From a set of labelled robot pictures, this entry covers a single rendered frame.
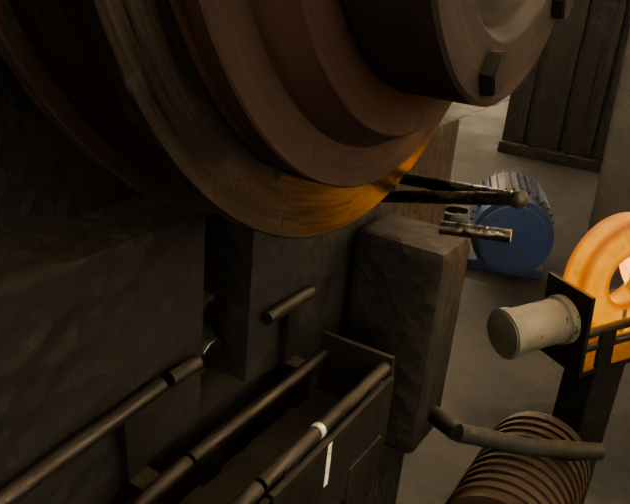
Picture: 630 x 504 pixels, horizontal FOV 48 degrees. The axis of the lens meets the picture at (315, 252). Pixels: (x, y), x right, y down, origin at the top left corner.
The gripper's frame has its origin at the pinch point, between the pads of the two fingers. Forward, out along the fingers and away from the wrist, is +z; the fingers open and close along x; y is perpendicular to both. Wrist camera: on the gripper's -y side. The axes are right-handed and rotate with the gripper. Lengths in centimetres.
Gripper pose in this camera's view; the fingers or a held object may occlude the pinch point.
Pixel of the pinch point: (625, 261)
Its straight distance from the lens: 92.8
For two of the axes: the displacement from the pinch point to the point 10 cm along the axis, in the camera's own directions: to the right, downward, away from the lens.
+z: -3.6, -6.2, 7.0
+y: 1.9, -7.8, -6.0
